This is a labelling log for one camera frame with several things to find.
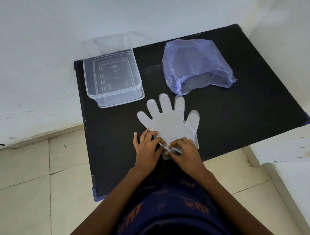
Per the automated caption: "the person's right hand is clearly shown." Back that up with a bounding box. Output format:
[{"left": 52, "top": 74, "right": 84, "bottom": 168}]
[{"left": 165, "top": 137, "right": 209, "bottom": 180}]

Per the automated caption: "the person's left hand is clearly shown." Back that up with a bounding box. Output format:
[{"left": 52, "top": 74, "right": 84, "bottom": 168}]
[{"left": 133, "top": 128, "right": 167, "bottom": 173}]

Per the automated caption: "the clear plastic disposable glove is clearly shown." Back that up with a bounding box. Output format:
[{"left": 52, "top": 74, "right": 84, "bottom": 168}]
[{"left": 137, "top": 93, "right": 200, "bottom": 160}]

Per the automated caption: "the person's right forearm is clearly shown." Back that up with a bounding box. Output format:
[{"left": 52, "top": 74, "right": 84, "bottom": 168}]
[{"left": 191, "top": 169, "right": 274, "bottom": 235}]

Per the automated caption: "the person's left forearm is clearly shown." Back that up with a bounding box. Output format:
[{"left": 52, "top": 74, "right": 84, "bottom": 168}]
[{"left": 70, "top": 168, "right": 156, "bottom": 235}]

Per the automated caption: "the dark blue printed garment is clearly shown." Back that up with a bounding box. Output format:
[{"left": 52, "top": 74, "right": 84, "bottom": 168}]
[{"left": 111, "top": 165, "right": 234, "bottom": 235}]

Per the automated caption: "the clear plastic storage container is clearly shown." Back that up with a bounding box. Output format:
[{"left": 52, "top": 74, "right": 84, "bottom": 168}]
[{"left": 83, "top": 49, "right": 145, "bottom": 108}]

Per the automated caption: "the blue translucent plastic bag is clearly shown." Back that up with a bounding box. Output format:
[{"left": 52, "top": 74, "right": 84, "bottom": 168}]
[{"left": 162, "top": 38, "right": 238, "bottom": 96}]

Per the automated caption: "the clear plastic container lid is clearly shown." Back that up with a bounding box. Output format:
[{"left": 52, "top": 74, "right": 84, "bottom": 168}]
[{"left": 83, "top": 31, "right": 155, "bottom": 60}]

